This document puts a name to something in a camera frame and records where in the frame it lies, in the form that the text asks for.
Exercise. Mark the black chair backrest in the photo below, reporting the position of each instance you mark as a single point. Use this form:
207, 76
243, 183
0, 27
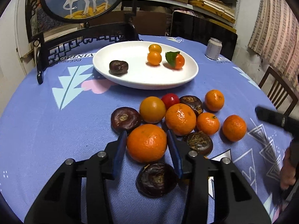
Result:
198, 28

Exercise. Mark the brick pattern cloth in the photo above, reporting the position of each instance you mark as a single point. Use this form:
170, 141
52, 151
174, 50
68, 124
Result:
275, 23

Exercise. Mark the water chestnut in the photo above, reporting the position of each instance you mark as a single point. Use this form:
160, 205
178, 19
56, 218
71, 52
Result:
199, 142
193, 102
156, 179
125, 120
118, 67

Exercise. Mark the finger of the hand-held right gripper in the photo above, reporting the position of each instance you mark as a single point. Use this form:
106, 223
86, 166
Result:
268, 116

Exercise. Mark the brown wooden cabinet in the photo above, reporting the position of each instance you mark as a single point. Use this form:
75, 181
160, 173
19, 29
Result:
149, 21

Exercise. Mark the brown wooden chair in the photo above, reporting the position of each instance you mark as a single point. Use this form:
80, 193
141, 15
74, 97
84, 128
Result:
275, 84

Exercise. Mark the kumquat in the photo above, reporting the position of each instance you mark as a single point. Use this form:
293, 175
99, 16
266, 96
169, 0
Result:
154, 58
155, 48

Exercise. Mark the large tangerine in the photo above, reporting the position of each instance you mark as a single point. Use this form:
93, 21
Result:
146, 143
180, 119

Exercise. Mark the red cherry tomato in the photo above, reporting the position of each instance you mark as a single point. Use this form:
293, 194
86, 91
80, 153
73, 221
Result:
170, 99

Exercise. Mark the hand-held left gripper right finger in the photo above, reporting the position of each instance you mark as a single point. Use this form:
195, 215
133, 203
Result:
175, 151

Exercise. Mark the small tangerine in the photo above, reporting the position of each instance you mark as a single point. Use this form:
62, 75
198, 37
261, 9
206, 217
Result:
214, 100
208, 123
234, 127

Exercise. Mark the pink folded cloth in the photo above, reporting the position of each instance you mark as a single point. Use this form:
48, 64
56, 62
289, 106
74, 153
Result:
184, 12

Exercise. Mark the pale drink can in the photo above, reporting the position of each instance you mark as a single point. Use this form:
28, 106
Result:
213, 49

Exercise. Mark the smooth yellow-orange round fruit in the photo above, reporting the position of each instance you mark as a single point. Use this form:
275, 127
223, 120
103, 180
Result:
152, 109

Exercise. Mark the leafy tangerine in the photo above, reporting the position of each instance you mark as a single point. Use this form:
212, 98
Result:
179, 61

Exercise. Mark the blue printed tablecloth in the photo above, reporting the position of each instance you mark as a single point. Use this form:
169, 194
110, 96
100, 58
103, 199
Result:
58, 133

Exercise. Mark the person's right hand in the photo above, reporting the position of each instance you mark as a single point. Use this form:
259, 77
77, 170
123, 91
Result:
287, 175

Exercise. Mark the white oval plate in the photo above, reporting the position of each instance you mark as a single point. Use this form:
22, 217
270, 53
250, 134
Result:
144, 74

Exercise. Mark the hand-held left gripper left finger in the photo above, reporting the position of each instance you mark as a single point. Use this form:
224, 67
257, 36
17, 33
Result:
121, 149

